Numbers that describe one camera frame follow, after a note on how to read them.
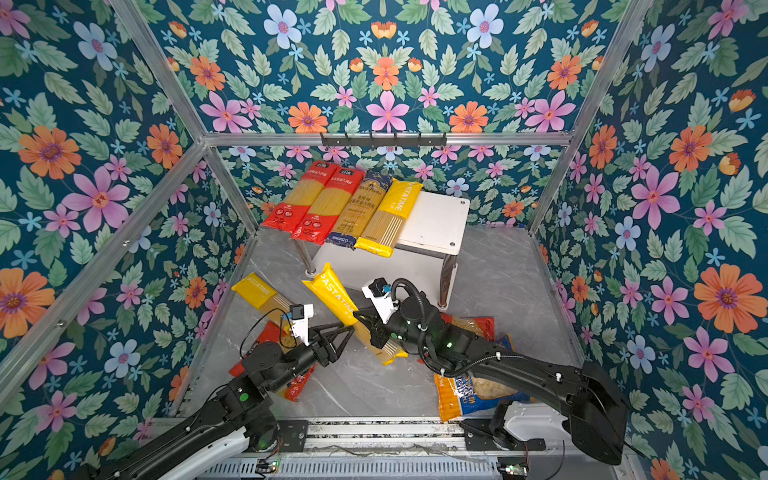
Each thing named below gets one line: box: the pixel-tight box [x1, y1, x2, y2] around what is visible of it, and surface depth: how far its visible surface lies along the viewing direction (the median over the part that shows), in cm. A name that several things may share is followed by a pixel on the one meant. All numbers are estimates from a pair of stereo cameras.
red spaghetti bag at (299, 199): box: [261, 161, 339, 233], surface depth 78 cm
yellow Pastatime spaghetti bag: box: [354, 178, 424, 258], surface depth 73 cm
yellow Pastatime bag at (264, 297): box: [231, 272, 293, 326], surface depth 102 cm
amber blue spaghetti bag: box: [326, 171, 394, 250], surface depth 75 cm
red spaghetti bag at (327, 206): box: [292, 166, 365, 245], surface depth 76 cm
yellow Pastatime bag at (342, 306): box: [302, 263, 408, 365], surface depth 69 cm
